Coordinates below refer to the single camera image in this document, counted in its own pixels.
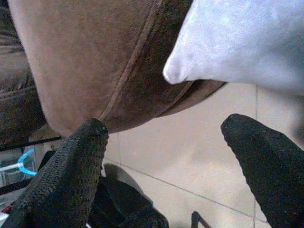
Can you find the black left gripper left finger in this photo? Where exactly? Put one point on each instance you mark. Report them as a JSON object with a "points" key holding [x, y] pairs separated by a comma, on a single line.
{"points": [[66, 171]]}

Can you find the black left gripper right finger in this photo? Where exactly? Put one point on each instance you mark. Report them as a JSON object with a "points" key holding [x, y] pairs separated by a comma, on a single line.
{"points": [[273, 171]]}

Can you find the light grey pillow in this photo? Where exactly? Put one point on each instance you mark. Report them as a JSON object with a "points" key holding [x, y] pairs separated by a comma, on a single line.
{"points": [[237, 42]]}

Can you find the light blue plastic hook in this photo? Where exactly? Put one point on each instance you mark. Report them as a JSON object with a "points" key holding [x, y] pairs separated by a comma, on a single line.
{"points": [[25, 166]]}

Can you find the black framed glass table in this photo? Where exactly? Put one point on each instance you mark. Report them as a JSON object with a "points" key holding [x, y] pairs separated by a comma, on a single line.
{"points": [[14, 142]]}

